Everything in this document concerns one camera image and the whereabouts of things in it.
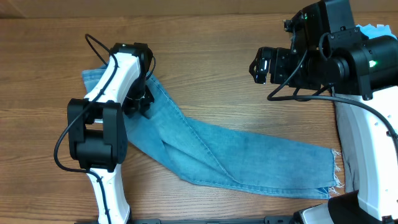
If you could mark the light blue denim jeans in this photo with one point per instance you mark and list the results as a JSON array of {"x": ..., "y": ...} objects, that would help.
[{"x": 209, "y": 155}]

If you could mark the grey folded trousers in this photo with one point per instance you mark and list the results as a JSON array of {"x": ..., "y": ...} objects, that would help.
[{"x": 345, "y": 149}]

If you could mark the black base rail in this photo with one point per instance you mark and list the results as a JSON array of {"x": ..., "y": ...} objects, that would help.
[{"x": 266, "y": 220}]

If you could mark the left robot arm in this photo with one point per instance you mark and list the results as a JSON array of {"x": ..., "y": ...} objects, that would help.
[{"x": 96, "y": 130}]

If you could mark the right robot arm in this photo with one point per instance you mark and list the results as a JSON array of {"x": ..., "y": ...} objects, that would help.
[{"x": 331, "y": 58}]

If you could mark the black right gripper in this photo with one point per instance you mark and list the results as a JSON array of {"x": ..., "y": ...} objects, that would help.
[{"x": 278, "y": 56}]

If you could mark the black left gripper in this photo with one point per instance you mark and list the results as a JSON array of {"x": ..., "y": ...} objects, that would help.
[{"x": 129, "y": 107}]

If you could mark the light blue folded garment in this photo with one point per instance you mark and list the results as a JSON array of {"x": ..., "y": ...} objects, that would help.
[{"x": 371, "y": 32}]

